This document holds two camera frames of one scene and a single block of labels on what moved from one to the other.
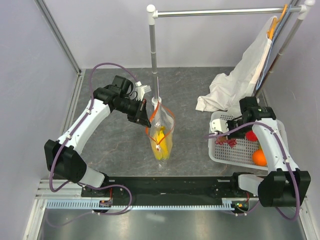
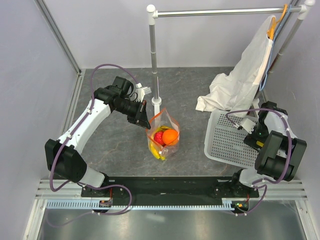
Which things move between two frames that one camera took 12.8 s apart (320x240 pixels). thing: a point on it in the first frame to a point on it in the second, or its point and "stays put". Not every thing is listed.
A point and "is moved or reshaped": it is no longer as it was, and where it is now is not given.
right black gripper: x=232 y=136 to x=251 y=139
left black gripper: x=140 y=115 stays put
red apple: x=250 y=136 is moved or reshaped
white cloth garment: x=225 y=93 stays put
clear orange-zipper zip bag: x=159 y=128 is moved or reshaped
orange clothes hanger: x=274 y=20 stays put
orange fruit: x=258 y=158 is moved or reshaped
